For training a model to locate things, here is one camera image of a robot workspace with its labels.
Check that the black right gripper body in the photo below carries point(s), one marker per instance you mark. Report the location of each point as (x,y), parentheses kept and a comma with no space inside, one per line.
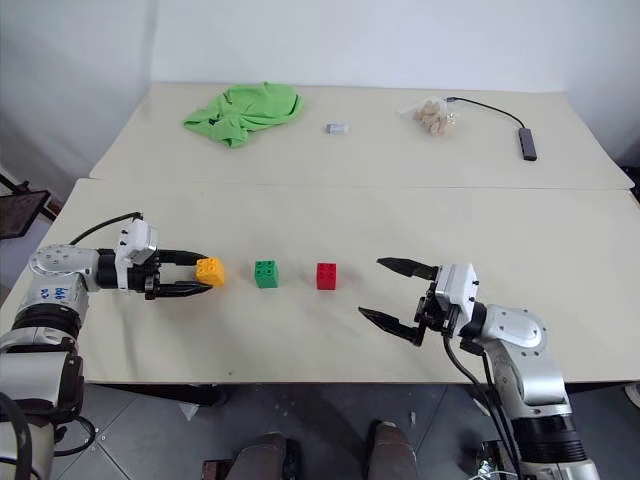
(432,317)

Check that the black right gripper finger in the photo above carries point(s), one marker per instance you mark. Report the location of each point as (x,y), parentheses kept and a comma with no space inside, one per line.
(392,325)
(412,269)

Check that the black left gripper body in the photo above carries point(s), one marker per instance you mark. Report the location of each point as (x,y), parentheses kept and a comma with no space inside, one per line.
(150,280)

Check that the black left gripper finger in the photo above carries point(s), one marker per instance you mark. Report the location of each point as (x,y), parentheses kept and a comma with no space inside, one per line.
(182,289)
(180,256)

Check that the yellow toy brick cube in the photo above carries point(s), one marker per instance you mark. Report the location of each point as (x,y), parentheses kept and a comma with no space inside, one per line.
(210,272)

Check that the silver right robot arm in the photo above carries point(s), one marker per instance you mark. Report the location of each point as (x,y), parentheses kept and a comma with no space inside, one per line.
(525,340)

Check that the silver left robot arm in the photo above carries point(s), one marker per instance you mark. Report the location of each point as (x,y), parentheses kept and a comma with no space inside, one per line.
(50,261)

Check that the red toy brick cube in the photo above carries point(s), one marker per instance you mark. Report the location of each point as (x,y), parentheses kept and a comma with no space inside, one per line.
(327,277)

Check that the green toy brick cube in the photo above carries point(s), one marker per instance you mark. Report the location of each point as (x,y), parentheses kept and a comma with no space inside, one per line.
(266,275)

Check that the dark rounded shape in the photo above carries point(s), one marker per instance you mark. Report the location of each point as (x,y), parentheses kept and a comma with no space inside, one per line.
(392,450)
(265,457)

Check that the black framed stand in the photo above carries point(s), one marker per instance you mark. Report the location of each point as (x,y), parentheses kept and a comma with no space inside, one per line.
(20,212)

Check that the clear bag of beige pieces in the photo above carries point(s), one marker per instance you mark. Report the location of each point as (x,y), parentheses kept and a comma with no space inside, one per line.
(432,117)

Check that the small grey block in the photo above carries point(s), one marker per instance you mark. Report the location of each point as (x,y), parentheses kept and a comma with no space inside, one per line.
(337,128)

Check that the crumpled green cloth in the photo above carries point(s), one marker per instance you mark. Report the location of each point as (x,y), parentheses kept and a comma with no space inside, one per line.
(250,112)

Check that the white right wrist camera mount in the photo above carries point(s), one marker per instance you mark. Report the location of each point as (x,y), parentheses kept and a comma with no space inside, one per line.
(457,290)

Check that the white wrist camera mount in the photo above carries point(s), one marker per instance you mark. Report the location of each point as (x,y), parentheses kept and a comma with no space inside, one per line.
(457,290)
(140,242)

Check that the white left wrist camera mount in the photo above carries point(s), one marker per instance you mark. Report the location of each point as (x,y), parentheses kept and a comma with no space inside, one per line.
(140,242)

